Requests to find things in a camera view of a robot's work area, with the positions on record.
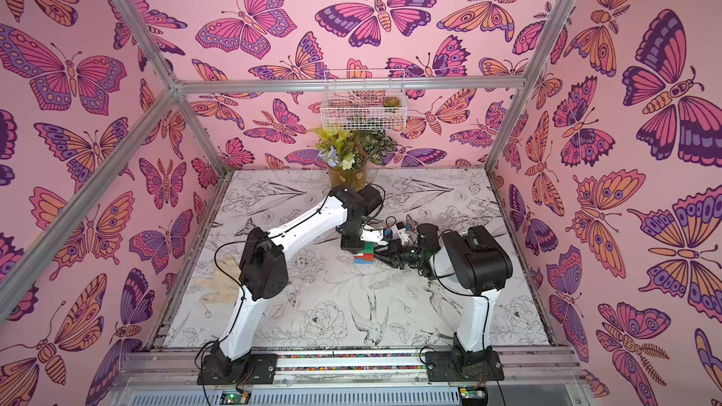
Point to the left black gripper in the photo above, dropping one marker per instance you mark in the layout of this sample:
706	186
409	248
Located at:
353	248

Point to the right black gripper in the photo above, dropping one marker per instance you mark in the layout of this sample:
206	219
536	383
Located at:
401	257

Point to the green lego brick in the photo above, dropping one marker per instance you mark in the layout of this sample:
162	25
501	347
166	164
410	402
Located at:
369	249

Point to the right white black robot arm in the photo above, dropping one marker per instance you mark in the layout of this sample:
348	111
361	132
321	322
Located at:
470	265

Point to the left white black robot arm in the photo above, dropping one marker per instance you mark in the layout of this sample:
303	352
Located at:
267	255

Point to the glass vase with plants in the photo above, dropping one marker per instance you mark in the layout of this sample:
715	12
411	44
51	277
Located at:
347	154

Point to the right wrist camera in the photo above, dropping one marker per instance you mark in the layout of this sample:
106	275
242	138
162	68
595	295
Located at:
404	233

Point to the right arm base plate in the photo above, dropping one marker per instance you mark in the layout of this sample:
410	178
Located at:
461	366

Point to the white wire basket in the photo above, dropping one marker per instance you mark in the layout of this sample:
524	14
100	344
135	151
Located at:
364	100

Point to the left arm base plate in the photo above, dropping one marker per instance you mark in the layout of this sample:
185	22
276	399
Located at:
250	369

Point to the aluminium mounting rail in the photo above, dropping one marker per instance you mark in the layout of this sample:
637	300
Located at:
404	376

